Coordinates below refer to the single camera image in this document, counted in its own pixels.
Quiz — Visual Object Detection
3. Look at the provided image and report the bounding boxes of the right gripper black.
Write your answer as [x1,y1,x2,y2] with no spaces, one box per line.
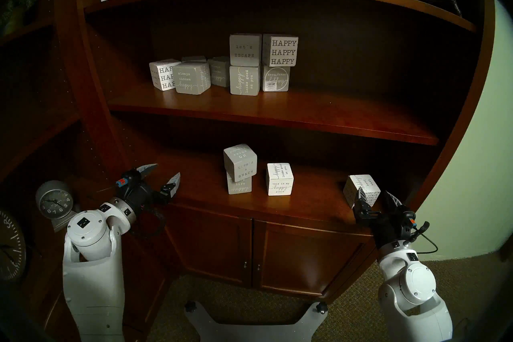
[352,187,418,250]

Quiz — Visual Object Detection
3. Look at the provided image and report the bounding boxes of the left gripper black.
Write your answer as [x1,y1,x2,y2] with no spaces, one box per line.
[115,163,182,214]

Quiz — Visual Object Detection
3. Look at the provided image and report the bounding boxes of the white cube happy place print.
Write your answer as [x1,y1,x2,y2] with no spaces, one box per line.
[343,174,382,208]

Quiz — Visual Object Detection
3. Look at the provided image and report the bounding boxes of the grey cube life's a beach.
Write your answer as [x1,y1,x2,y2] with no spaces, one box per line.
[223,143,257,182]

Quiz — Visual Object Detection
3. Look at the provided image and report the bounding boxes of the grey cube live life happy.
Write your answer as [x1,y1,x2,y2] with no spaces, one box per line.
[226,173,253,196]

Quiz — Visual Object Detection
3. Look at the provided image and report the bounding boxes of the white HAPPY print cube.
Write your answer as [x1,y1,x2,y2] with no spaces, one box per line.
[262,33,299,68]
[149,58,182,92]

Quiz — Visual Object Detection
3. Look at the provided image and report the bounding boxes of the grey cube always choose happy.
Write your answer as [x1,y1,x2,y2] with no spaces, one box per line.
[172,62,212,95]

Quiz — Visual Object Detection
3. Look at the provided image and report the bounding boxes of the white cube my happy place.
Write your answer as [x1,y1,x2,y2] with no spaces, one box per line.
[266,162,295,197]

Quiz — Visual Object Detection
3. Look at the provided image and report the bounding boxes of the small grey alarm clock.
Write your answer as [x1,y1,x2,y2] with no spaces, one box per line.
[35,180,81,233]

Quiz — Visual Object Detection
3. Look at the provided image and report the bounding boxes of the grey cube faint script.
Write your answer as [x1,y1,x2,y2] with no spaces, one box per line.
[207,55,231,88]

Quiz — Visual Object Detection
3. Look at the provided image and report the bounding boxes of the grey cube happy looks good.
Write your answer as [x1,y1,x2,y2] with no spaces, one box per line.
[229,65,261,96]

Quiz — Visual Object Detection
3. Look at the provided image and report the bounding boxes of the brown wooden arched bookcase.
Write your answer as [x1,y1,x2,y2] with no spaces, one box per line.
[0,0,498,342]

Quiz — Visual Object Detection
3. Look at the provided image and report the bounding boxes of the white cube with barcode label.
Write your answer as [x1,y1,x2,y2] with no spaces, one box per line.
[261,64,291,92]

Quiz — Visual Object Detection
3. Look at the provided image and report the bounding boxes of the grey cube let's escape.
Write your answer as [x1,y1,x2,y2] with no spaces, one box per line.
[229,33,263,67]

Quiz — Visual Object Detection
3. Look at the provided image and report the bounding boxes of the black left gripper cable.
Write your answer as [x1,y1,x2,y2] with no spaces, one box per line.
[128,204,167,240]

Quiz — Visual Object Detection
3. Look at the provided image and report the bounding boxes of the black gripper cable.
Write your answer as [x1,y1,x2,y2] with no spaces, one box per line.
[128,204,167,240]
[405,220,440,255]

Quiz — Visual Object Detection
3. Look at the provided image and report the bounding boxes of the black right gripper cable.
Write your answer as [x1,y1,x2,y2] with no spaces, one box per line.
[405,220,440,255]

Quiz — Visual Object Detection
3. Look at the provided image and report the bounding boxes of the large round wall clock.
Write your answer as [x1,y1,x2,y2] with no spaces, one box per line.
[0,209,28,284]

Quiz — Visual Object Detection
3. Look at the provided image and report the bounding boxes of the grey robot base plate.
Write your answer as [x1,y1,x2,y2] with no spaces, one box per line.
[184,301,327,342]

